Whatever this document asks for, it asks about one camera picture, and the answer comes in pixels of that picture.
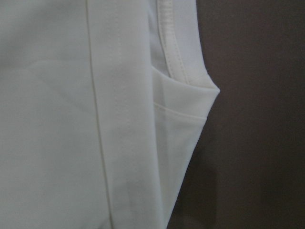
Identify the cream long-sleeve cat shirt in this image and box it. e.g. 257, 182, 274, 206
0, 0, 219, 229

